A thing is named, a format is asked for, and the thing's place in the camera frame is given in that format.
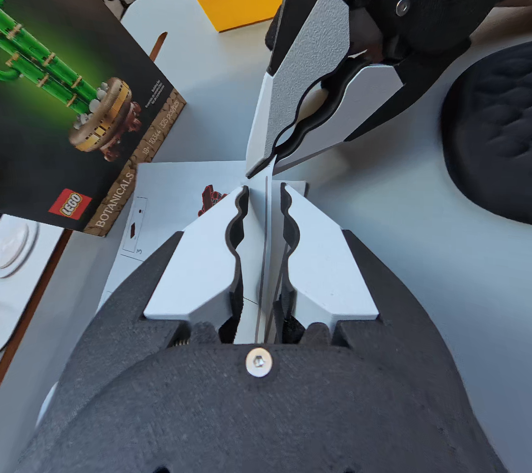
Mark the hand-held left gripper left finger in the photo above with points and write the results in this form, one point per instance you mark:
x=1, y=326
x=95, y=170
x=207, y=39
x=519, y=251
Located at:
x=195, y=273

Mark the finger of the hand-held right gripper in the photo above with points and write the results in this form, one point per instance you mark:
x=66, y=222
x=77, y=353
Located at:
x=299, y=65
x=361, y=103

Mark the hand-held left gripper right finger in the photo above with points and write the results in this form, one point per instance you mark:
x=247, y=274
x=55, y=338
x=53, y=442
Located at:
x=332, y=273

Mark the white instruction booklet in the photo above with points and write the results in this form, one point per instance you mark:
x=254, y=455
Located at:
x=187, y=182

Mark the grey desk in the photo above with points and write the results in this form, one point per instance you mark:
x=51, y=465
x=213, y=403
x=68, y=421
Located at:
x=415, y=252

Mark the person's right hand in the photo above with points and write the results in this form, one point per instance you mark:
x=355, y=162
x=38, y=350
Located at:
x=314, y=103

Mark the black textured wrist rest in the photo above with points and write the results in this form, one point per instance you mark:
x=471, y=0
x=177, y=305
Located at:
x=490, y=140

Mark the white plate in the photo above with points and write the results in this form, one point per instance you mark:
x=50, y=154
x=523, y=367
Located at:
x=16, y=244

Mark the black brick set box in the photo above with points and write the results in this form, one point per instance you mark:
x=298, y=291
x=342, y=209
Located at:
x=62, y=128

